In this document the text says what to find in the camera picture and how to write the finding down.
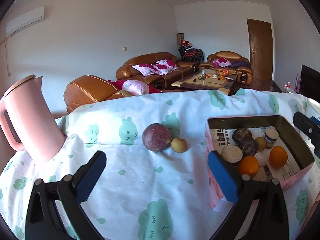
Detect small yellow longan fruit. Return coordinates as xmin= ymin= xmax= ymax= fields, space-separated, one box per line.
xmin=171 ymin=138 xmax=188 ymax=153

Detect brown leather chaise sofa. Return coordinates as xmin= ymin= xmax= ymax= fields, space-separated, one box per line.
xmin=63 ymin=75 xmax=160 ymax=113

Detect white magenta floral cushion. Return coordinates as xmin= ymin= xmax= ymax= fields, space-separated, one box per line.
xmin=132 ymin=64 xmax=159 ymax=76

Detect orange at tin middle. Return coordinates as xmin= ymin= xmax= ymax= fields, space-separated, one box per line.
xmin=236 ymin=155 xmax=259 ymax=178

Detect white wall air conditioner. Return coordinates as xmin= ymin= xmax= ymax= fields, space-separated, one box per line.
xmin=6 ymin=6 xmax=44 ymax=37

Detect glass-top coffee table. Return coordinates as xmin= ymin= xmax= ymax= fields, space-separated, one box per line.
xmin=171 ymin=69 xmax=237 ymax=95

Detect pink Genji biscuit tin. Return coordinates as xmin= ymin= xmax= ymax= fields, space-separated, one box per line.
xmin=205 ymin=115 xmax=319 ymax=203

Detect armchair floral cushion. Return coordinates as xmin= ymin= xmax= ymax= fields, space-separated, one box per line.
xmin=212 ymin=58 xmax=232 ymax=68

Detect purple passion fruit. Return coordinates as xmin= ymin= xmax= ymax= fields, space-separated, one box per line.
xmin=142 ymin=123 xmax=172 ymax=152

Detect black television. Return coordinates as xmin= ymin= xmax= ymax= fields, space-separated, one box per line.
xmin=299 ymin=65 xmax=320 ymax=101

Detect yellow-green round fruit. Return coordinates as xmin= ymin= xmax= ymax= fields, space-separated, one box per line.
xmin=255 ymin=137 xmax=267 ymax=152

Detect dark brown mangosteen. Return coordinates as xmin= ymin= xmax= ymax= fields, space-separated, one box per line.
xmin=238 ymin=137 xmax=258 ymax=157

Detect orange at tin right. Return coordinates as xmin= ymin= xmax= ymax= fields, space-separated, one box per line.
xmin=269 ymin=146 xmax=288 ymax=169

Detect orange at tin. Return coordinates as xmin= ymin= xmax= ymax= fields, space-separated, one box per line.
xmin=269 ymin=146 xmax=288 ymax=169
xmin=236 ymin=155 xmax=259 ymax=178

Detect brown leather armchair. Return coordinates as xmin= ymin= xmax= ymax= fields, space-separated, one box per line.
xmin=199 ymin=51 xmax=254 ymax=86

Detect pink quilted pillow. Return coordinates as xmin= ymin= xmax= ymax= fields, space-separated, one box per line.
xmin=122 ymin=80 xmax=149 ymax=95

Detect stacked dark chairs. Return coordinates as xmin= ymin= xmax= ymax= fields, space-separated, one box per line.
xmin=177 ymin=33 xmax=204 ymax=64

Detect dark mangosteen in tin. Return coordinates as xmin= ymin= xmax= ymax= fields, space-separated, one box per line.
xmin=232 ymin=128 xmax=252 ymax=144

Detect pink electric kettle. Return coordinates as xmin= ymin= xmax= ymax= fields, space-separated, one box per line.
xmin=1 ymin=74 xmax=65 ymax=162

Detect small jar with lid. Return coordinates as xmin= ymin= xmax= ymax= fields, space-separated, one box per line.
xmin=264 ymin=127 xmax=279 ymax=148

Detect white cloud-print tablecloth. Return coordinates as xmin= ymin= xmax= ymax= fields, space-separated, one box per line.
xmin=1 ymin=89 xmax=307 ymax=239

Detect brown wooden door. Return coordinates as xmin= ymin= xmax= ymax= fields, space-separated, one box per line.
xmin=247 ymin=19 xmax=273 ymax=82

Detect brown leather three-seat sofa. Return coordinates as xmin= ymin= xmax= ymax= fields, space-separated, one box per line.
xmin=116 ymin=52 xmax=198 ymax=89

